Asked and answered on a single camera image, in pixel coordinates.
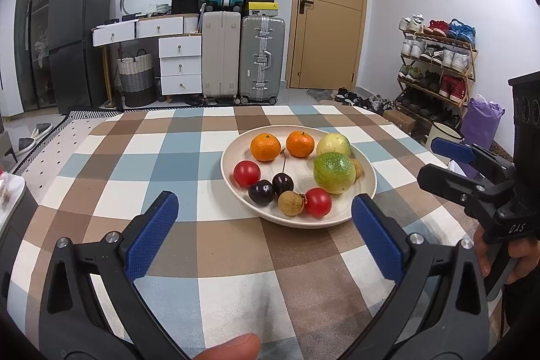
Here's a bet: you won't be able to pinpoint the dark glass cabinet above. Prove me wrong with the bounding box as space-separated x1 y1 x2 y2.
12 0 57 112

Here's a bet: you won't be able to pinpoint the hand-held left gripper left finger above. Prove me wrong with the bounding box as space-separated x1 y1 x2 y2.
40 191 190 360

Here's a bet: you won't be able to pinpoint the rows of assorted shoes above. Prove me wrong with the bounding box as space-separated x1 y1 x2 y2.
399 14 477 124

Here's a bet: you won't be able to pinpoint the beige suitcase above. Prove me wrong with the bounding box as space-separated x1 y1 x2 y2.
201 3 242 104

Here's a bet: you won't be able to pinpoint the dark red cherry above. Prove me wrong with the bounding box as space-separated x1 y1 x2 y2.
248 179 275 206
272 149 295 195

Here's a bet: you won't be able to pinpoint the wooden shoe rack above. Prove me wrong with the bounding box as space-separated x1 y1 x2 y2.
397 18 479 133

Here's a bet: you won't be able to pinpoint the white bucket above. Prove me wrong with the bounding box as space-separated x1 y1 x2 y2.
425 120 465 160

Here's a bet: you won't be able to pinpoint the person's left hand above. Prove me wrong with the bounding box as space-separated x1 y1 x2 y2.
195 332 262 360

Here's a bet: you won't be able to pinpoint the large green passion fruit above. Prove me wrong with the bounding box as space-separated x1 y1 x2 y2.
313 152 357 194

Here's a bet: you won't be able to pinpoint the pile of dark shoes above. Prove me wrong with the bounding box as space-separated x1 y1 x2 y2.
329 87 395 114

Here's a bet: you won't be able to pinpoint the wooden door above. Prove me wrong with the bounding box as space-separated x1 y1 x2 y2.
286 0 369 90

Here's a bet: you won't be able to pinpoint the patterned floor rug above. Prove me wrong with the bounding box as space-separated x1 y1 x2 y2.
17 109 123 175

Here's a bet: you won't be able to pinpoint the small yellow-green passion fruit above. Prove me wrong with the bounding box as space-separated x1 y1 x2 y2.
316 133 352 158

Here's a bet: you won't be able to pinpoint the checkered tablecloth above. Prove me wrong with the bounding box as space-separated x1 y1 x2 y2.
8 105 486 360

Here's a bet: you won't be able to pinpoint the white drawer dresser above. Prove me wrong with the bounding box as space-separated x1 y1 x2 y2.
91 13 203 97

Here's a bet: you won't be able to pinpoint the person's right hand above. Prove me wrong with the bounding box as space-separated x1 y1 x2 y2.
472 226 540 285

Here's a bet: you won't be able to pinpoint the black storage box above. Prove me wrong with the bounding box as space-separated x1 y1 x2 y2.
171 0 200 16

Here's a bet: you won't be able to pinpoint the silver suitcase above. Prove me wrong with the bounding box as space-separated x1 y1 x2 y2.
238 15 286 105

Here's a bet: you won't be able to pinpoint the purple bag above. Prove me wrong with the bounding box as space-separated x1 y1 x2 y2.
460 93 506 152

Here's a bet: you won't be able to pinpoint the orange mandarin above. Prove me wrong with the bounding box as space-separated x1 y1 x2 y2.
286 131 316 158
250 133 281 162

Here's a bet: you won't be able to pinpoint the cardboard box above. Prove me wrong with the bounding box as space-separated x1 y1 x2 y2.
382 109 416 135

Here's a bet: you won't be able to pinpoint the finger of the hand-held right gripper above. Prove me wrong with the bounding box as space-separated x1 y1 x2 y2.
416 164 508 218
430 136 514 180

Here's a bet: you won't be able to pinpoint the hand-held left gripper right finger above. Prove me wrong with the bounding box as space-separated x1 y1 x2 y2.
337 193 492 360

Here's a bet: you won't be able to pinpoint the red tomato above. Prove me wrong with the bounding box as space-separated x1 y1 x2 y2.
304 187 332 217
233 160 261 188

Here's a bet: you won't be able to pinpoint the dark grey refrigerator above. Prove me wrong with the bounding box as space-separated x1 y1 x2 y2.
47 0 114 115

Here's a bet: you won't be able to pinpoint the grey door mat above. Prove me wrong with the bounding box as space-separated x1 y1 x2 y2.
304 88 338 103

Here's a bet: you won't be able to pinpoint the woven laundry basket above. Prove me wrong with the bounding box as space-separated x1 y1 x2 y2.
117 48 157 108

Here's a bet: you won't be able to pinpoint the yellow black shoe box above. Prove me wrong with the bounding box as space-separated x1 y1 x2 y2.
242 1 279 17

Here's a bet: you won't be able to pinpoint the cream round plate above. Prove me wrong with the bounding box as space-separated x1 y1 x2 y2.
220 126 377 229

